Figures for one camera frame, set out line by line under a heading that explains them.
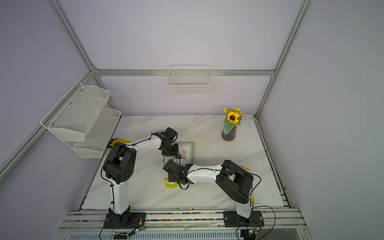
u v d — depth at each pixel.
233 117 0.86
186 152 0.98
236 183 0.46
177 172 0.66
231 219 0.74
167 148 0.78
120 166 0.53
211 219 0.75
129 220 0.71
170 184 0.83
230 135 1.01
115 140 1.03
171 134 0.82
